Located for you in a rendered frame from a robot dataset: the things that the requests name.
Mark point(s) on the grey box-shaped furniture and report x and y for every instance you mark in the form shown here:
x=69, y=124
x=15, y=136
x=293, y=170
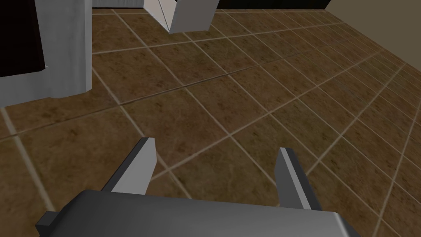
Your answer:
x=192, y=14

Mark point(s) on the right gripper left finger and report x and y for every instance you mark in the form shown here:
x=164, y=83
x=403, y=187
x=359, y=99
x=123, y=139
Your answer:
x=136, y=172

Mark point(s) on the grey cabinet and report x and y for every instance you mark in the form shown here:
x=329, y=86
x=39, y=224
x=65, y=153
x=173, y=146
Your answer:
x=62, y=49

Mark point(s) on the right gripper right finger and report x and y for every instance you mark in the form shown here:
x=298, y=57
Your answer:
x=292, y=184

